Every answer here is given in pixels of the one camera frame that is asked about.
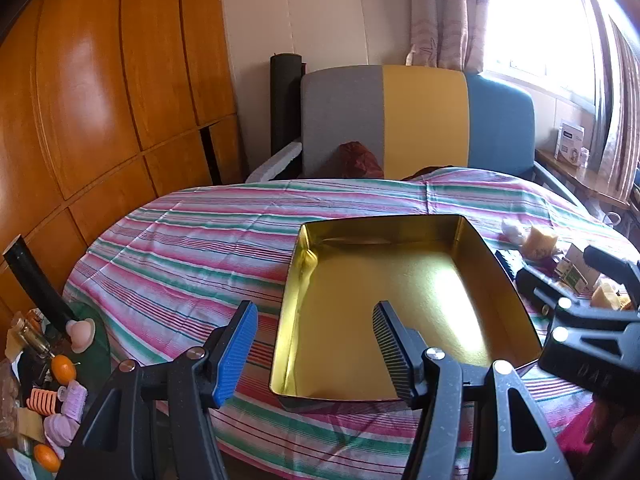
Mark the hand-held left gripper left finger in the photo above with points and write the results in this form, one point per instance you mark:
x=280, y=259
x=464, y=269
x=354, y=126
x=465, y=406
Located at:
x=235, y=355

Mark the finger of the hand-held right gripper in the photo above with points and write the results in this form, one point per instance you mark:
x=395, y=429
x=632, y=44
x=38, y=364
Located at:
x=537, y=285
x=612, y=265

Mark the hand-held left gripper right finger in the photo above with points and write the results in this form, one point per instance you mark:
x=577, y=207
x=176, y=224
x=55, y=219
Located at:
x=395, y=355

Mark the gold tin box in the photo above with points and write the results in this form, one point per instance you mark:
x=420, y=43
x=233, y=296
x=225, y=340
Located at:
x=400, y=285

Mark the yellow sponge block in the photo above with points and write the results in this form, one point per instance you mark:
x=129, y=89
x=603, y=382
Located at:
x=607, y=295
x=540, y=242

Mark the small green white box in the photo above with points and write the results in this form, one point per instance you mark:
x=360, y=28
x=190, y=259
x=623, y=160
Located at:
x=577, y=272

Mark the silvery white wrapped item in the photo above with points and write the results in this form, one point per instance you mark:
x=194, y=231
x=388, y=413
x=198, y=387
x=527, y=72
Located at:
x=515, y=232

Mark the person's red garment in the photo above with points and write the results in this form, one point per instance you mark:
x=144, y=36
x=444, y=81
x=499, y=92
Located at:
x=595, y=440

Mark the wooden desk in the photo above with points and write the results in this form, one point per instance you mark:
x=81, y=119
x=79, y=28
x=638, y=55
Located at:
x=580, y=177

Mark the striped tablecloth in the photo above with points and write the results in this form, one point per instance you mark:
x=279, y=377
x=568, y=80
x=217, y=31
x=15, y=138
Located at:
x=190, y=260

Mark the white product box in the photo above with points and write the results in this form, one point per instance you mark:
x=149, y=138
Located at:
x=569, y=142

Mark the green glass side table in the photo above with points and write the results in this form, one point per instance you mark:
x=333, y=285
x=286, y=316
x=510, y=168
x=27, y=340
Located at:
x=100, y=355

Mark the pink ceramic figure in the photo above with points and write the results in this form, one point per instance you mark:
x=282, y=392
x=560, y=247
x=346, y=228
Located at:
x=81, y=335

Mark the patterned beige curtain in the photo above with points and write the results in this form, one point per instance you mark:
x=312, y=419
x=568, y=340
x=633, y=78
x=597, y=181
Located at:
x=617, y=110
x=445, y=10

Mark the orange fruit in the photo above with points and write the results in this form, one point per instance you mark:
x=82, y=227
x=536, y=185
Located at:
x=64, y=368
x=47, y=458

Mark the lilac soft item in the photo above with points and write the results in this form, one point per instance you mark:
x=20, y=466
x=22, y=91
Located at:
x=61, y=430

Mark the orange ribbed item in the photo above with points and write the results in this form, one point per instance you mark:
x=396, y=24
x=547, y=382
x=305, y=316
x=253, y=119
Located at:
x=42, y=400

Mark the dark red cloth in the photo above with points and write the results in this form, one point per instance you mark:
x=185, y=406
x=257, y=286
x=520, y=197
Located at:
x=352, y=160

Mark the grey yellow blue chair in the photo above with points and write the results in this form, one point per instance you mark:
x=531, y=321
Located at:
x=425, y=120

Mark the black curved tube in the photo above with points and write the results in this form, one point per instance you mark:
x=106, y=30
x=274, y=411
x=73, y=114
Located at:
x=40, y=290

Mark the glass bottle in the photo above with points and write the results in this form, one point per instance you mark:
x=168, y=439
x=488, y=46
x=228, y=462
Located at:
x=27, y=335

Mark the black roll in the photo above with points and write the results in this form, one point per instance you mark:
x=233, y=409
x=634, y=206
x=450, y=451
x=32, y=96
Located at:
x=282, y=105

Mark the window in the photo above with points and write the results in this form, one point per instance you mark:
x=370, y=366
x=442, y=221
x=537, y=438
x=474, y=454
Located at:
x=535, y=20

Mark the wooden wardrobe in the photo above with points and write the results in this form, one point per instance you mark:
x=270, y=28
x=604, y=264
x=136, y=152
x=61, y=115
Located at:
x=100, y=85

